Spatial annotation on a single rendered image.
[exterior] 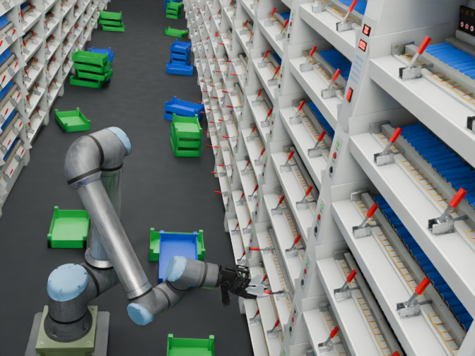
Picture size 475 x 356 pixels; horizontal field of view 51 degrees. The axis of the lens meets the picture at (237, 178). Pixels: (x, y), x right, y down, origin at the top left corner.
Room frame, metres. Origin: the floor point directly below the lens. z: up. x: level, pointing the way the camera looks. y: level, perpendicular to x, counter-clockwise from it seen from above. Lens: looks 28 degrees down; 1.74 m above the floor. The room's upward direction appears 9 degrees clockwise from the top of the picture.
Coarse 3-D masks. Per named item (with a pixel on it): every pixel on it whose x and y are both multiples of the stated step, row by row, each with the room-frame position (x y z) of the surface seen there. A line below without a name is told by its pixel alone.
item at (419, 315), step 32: (352, 192) 1.18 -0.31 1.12; (352, 224) 1.08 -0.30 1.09; (384, 224) 1.04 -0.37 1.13; (384, 256) 0.95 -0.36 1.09; (416, 256) 0.92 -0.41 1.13; (384, 288) 0.85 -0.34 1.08; (416, 288) 0.78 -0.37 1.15; (448, 288) 0.82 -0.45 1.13; (416, 320) 0.75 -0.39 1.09; (448, 320) 0.73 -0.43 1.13; (416, 352) 0.68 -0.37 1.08; (448, 352) 0.67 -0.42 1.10
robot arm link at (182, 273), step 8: (176, 256) 1.39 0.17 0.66; (168, 264) 1.40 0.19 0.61; (176, 264) 1.36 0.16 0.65; (184, 264) 1.36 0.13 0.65; (192, 264) 1.38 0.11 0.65; (200, 264) 1.39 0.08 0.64; (168, 272) 1.37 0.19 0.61; (176, 272) 1.34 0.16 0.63; (184, 272) 1.35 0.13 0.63; (192, 272) 1.36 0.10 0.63; (200, 272) 1.36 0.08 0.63; (168, 280) 1.35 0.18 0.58; (176, 280) 1.34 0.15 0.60; (184, 280) 1.34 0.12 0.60; (192, 280) 1.35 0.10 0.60; (200, 280) 1.35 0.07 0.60; (176, 288) 1.35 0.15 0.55; (184, 288) 1.36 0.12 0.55
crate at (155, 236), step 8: (152, 232) 2.35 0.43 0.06; (168, 232) 2.38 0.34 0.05; (176, 232) 2.39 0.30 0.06; (184, 232) 2.41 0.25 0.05; (200, 232) 2.40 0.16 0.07; (152, 240) 2.35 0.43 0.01; (200, 240) 2.41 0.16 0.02; (152, 248) 2.18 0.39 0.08; (200, 248) 2.35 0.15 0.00; (152, 256) 2.17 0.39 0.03; (200, 256) 2.23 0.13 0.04
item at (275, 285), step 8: (256, 224) 1.87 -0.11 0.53; (264, 224) 1.88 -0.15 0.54; (256, 232) 1.87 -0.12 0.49; (264, 232) 1.87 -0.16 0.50; (264, 240) 1.81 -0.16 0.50; (264, 256) 1.70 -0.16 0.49; (264, 264) 1.66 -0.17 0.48; (272, 264) 1.65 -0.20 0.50; (272, 272) 1.60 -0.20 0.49; (272, 280) 1.55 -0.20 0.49; (272, 288) 1.51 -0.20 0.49; (280, 288) 1.51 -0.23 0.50; (280, 304) 1.42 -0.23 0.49; (288, 304) 1.42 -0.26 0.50; (280, 312) 1.38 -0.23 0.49; (288, 312) 1.38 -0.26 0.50; (280, 320) 1.35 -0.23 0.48
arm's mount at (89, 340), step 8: (96, 312) 1.59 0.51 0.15; (96, 320) 1.62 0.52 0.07; (40, 328) 1.45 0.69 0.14; (96, 328) 1.57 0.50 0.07; (40, 336) 1.42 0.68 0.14; (88, 336) 1.46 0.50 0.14; (40, 344) 1.38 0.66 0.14; (48, 344) 1.39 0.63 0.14; (56, 344) 1.40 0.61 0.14; (64, 344) 1.40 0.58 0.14; (72, 344) 1.41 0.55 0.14; (80, 344) 1.42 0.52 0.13; (88, 344) 1.42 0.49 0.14; (40, 352) 1.37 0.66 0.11; (48, 352) 1.38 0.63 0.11; (56, 352) 1.38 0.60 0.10; (64, 352) 1.39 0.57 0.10; (72, 352) 1.40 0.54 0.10; (80, 352) 1.40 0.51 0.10; (88, 352) 1.43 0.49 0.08
